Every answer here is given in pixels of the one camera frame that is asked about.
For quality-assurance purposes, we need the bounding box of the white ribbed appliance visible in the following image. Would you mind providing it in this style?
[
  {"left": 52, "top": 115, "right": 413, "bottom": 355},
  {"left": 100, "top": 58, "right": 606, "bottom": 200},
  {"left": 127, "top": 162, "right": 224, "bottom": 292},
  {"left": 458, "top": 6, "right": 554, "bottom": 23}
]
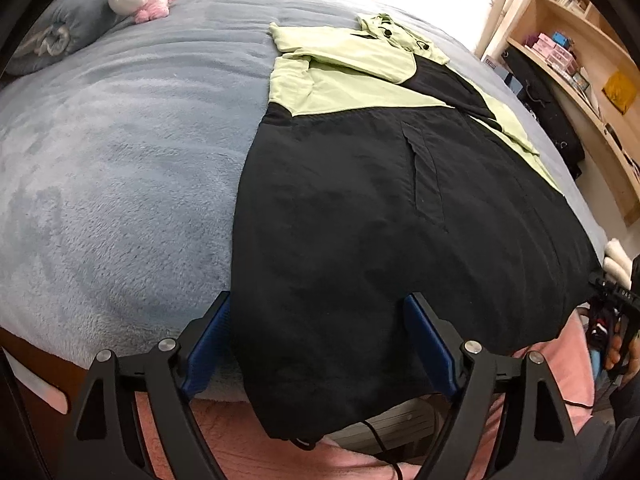
[{"left": 330, "top": 397, "right": 443, "bottom": 456}]

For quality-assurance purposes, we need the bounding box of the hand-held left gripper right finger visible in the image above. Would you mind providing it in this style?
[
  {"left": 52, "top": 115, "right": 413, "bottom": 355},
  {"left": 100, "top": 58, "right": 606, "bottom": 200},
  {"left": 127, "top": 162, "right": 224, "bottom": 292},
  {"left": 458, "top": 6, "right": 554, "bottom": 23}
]
[{"left": 402, "top": 292, "right": 588, "bottom": 480}]

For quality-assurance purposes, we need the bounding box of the rolled blue-grey quilt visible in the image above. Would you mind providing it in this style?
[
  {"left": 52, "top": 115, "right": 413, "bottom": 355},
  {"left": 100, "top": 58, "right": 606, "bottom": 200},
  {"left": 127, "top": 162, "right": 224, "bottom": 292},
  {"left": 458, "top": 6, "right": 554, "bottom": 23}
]
[{"left": 10, "top": 0, "right": 171, "bottom": 76}]

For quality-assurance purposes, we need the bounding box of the person's right hand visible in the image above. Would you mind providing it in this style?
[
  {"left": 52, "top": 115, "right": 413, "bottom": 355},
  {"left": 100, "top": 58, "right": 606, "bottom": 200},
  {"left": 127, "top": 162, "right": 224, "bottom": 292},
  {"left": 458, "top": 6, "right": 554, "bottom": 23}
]
[{"left": 602, "top": 332, "right": 626, "bottom": 371}]

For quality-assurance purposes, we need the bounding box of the stack of pink boxes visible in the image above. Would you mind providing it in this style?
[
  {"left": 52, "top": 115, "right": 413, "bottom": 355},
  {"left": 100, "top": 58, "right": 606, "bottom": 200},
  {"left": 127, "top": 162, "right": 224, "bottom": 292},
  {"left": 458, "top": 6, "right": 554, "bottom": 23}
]
[{"left": 531, "top": 32, "right": 576, "bottom": 68}]

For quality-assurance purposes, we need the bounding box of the floral sheer curtain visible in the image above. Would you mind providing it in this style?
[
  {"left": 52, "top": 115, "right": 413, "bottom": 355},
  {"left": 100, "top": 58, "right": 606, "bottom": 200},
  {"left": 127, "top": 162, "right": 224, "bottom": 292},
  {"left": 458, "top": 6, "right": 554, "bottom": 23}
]
[{"left": 470, "top": 0, "right": 526, "bottom": 56}]

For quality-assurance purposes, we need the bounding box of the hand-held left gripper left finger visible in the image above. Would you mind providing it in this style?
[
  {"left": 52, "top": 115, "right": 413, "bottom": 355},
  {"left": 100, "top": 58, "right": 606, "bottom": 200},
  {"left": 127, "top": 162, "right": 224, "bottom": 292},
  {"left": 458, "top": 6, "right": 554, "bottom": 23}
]
[{"left": 60, "top": 290, "right": 233, "bottom": 480}]

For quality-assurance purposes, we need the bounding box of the black cable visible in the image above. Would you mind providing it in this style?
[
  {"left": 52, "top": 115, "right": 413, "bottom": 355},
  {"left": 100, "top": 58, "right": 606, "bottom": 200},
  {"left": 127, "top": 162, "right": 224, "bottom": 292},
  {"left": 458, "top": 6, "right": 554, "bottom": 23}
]
[{"left": 360, "top": 417, "right": 406, "bottom": 480}]

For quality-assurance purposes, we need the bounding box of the white fluffy cloth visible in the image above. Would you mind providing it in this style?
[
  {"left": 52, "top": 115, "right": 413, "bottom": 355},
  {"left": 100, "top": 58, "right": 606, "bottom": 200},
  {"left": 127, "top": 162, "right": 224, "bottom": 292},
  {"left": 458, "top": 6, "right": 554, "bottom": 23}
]
[{"left": 602, "top": 237, "right": 638, "bottom": 281}]

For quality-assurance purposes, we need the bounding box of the blue-grey fleece bed blanket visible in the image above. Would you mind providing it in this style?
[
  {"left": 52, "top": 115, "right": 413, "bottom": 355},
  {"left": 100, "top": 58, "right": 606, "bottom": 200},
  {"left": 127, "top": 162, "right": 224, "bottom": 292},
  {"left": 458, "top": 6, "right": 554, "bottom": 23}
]
[{"left": 0, "top": 0, "right": 608, "bottom": 406}]

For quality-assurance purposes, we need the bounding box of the yellow cloth on shelf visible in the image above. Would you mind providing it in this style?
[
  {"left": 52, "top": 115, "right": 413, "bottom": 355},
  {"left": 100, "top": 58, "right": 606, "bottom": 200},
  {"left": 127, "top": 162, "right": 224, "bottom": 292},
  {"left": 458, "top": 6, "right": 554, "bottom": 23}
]
[{"left": 602, "top": 71, "right": 638, "bottom": 113}]

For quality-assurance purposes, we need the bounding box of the pink fleece cloth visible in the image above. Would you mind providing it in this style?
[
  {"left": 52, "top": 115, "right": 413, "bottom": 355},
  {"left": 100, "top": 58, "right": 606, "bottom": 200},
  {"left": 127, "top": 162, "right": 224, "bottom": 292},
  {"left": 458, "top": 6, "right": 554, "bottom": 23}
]
[{"left": 135, "top": 310, "right": 606, "bottom": 480}]

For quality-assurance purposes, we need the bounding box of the wooden bookshelf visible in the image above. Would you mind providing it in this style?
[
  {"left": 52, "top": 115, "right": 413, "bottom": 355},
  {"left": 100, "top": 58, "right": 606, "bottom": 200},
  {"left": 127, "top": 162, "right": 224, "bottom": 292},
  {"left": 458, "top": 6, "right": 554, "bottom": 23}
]
[{"left": 502, "top": 0, "right": 640, "bottom": 226}]

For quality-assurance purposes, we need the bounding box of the green and black hooded jacket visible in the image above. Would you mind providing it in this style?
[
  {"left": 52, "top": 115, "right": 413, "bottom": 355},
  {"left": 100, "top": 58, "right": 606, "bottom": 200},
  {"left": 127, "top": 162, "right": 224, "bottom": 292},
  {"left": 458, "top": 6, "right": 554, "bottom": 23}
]
[{"left": 231, "top": 12, "right": 603, "bottom": 448}]

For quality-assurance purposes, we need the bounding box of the white blue cardboard box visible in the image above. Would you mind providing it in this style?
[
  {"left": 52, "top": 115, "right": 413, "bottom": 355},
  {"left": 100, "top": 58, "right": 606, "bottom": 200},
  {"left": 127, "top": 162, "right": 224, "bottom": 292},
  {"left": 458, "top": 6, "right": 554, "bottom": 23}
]
[{"left": 480, "top": 55, "right": 523, "bottom": 93}]

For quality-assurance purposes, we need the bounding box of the long black case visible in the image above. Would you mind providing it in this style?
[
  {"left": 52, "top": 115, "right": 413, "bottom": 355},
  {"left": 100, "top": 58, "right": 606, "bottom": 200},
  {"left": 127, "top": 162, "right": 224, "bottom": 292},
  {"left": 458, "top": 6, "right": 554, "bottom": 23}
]
[{"left": 501, "top": 46, "right": 586, "bottom": 179}]

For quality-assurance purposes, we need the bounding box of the wooden bed frame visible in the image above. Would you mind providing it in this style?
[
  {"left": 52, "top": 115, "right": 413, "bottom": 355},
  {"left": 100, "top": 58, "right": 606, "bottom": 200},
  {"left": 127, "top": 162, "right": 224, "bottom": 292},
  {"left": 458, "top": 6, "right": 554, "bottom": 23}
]
[{"left": 0, "top": 330, "right": 91, "bottom": 411}]

